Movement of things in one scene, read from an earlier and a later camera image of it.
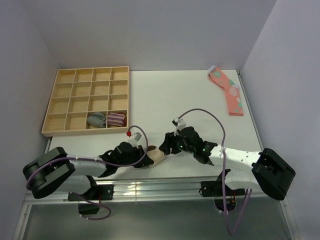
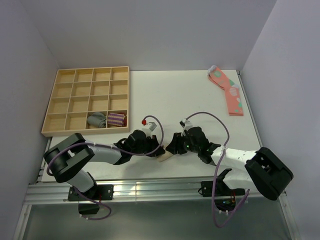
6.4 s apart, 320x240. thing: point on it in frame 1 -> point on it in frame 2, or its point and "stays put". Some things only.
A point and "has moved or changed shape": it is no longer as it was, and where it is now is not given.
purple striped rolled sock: (117, 119) stays put
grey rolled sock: (97, 118) stays put
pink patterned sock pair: (232, 90) stays put
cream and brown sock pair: (157, 155) has moved or changed shape
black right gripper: (169, 141) stays put
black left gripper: (139, 152) -> (153, 143)
